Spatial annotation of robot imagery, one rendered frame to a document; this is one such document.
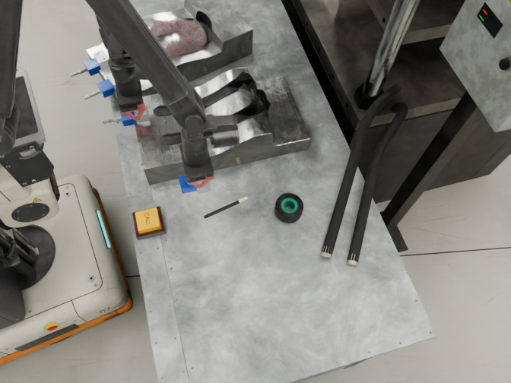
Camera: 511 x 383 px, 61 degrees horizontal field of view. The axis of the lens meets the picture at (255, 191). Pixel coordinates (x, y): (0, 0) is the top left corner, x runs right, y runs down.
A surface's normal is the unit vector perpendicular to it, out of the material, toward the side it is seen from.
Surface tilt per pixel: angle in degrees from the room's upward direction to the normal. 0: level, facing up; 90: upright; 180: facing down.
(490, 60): 90
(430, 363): 0
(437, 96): 0
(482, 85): 90
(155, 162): 0
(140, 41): 74
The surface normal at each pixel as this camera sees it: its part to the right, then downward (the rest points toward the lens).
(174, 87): 0.21, 0.61
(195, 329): 0.04, -0.47
